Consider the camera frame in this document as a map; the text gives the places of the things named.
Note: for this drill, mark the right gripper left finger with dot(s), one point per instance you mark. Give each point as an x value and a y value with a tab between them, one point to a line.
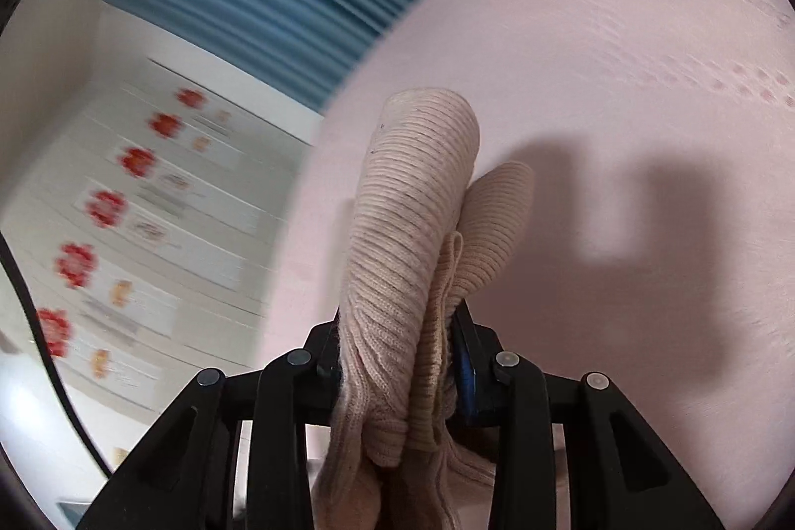
230	452

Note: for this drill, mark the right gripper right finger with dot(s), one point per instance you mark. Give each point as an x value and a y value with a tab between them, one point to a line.
568	453

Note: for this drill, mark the pink knit sweater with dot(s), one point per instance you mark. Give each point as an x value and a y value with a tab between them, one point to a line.
426	233

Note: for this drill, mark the white wardrobe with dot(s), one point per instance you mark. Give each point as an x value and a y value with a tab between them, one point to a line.
147	217

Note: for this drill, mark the pink bed sheet mattress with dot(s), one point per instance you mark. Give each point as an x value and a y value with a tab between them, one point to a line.
661	245

